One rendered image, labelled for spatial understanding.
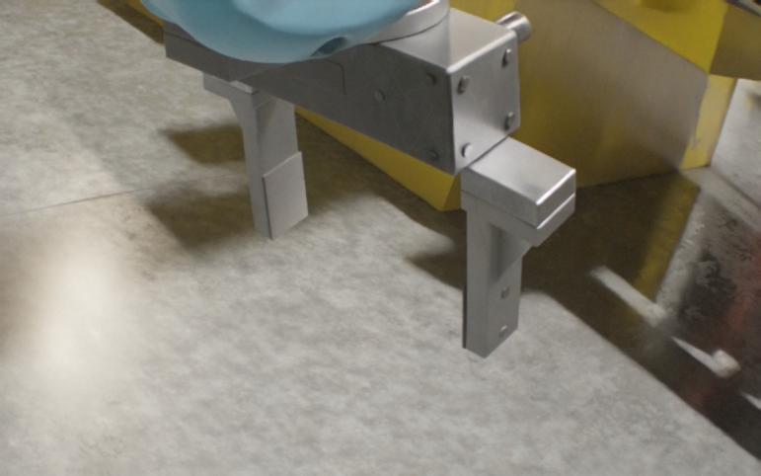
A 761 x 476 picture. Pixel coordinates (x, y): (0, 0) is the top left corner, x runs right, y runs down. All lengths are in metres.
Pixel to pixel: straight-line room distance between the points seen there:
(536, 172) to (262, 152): 0.16
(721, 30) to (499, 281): 1.19
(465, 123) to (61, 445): 0.71
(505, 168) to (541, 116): 1.45
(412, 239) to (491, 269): 1.21
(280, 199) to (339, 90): 0.12
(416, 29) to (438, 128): 0.04
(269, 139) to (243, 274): 0.90
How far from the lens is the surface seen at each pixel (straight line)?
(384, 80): 0.44
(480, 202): 0.45
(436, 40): 0.43
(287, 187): 0.57
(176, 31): 0.40
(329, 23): 0.23
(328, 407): 1.25
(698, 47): 1.65
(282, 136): 0.55
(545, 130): 1.93
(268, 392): 1.24
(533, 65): 1.80
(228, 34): 0.22
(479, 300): 0.48
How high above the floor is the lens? 0.71
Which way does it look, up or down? 26 degrees down
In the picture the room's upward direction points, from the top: 20 degrees clockwise
